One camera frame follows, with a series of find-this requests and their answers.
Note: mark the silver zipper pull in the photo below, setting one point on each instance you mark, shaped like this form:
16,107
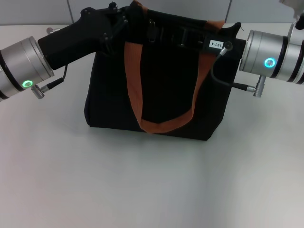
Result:
152,32

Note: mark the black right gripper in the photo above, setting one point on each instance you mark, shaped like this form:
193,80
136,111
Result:
215,44

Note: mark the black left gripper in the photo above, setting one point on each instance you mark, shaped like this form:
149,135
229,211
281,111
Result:
71,40

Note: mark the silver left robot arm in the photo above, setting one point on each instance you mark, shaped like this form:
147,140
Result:
19,69

